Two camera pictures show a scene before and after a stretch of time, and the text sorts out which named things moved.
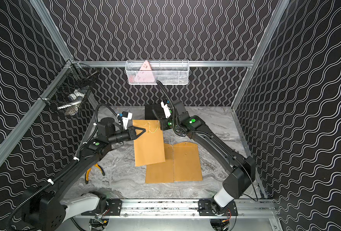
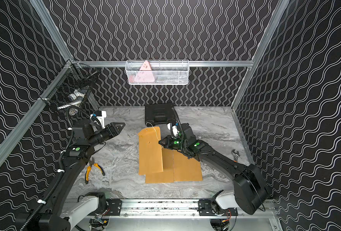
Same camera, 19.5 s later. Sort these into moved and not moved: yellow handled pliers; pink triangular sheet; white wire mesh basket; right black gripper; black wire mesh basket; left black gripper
Moved: left black gripper; right black gripper
Not moved: yellow handled pliers; pink triangular sheet; white wire mesh basket; black wire mesh basket
